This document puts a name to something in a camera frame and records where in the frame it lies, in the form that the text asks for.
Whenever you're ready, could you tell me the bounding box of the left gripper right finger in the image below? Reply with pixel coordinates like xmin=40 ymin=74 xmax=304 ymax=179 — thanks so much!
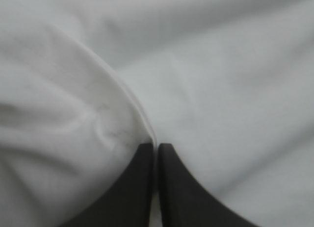
xmin=157 ymin=143 xmax=258 ymax=227

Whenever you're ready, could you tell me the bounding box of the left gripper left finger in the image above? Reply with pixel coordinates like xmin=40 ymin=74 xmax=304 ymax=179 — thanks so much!
xmin=59 ymin=143 xmax=154 ymax=227

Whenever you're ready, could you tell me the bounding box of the white T-shirt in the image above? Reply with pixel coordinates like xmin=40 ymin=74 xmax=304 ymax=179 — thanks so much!
xmin=0 ymin=0 xmax=314 ymax=227

